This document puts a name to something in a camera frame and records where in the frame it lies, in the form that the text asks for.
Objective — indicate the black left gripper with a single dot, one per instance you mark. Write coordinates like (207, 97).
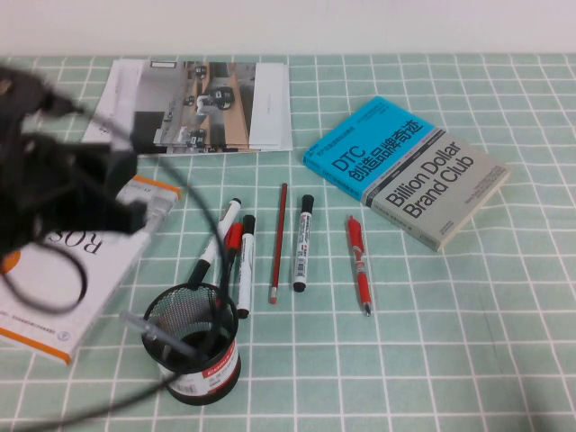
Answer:
(67, 202)

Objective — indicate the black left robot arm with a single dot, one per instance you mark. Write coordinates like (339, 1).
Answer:
(18, 117)

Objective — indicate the grey pen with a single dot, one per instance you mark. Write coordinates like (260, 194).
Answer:
(153, 330)

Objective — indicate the black mesh pen holder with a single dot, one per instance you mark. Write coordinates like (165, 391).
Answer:
(202, 382)

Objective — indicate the red gel pen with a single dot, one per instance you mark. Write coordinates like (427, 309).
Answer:
(358, 265)

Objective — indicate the white orange ROS book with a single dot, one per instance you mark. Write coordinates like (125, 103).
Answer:
(103, 279)

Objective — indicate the white photo brochure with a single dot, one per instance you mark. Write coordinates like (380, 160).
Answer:
(180, 151)
(216, 99)
(202, 155)

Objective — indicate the slim white marker black cap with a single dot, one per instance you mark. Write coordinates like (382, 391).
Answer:
(211, 245)

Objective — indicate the black marker red cap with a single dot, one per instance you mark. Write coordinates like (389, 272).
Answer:
(234, 237)

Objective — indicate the white whiteboard marker black cap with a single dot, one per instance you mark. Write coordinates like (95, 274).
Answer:
(246, 265)

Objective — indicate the red pencil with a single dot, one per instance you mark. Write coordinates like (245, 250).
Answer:
(279, 243)

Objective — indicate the white labelled marker black ends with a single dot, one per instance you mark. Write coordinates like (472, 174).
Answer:
(303, 243)

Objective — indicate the blue grey book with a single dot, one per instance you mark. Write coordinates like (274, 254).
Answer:
(405, 180)

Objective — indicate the green checked tablecloth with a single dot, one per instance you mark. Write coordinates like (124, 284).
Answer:
(405, 337)

